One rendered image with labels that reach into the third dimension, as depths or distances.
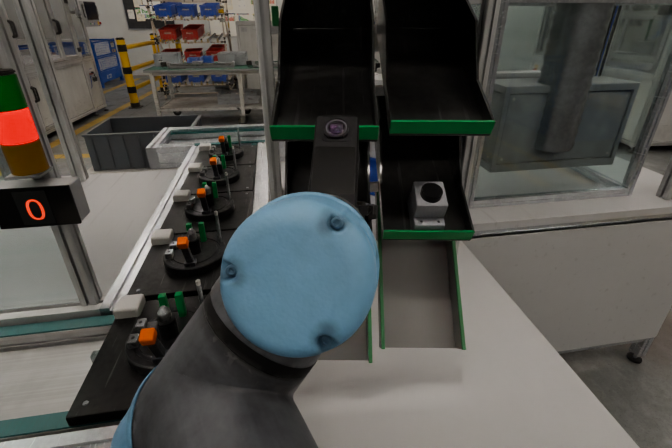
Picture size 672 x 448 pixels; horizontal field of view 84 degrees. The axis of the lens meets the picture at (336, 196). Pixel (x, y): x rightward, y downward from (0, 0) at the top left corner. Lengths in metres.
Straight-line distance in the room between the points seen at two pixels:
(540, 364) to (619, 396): 1.31
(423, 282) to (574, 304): 1.21
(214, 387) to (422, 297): 0.51
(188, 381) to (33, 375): 0.69
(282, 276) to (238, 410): 0.07
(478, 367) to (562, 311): 1.01
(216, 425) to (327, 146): 0.26
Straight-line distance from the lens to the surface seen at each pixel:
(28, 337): 0.96
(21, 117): 0.74
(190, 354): 0.22
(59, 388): 0.86
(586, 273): 1.76
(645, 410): 2.22
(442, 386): 0.81
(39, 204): 0.77
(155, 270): 0.95
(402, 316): 0.68
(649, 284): 2.03
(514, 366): 0.89
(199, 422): 0.21
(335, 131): 0.38
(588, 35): 1.44
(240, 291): 0.18
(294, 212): 0.17
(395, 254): 0.69
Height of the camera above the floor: 1.49
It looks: 26 degrees down
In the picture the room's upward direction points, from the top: straight up
